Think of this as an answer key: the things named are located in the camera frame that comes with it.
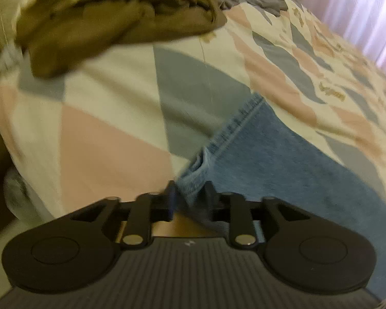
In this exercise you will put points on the checkered pink grey blanket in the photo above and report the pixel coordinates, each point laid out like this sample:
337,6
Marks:
115,103

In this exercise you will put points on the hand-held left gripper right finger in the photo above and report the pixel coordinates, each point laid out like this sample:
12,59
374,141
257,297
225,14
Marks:
209,196

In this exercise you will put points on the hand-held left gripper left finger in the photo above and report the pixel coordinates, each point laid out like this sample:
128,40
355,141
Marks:
170,201

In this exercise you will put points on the blue denim jeans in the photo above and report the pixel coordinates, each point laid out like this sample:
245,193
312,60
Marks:
276,161

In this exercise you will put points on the pink curtain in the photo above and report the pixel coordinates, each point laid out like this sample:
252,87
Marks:
357,13

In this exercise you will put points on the brown garment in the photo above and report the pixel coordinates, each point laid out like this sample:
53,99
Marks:
115,16

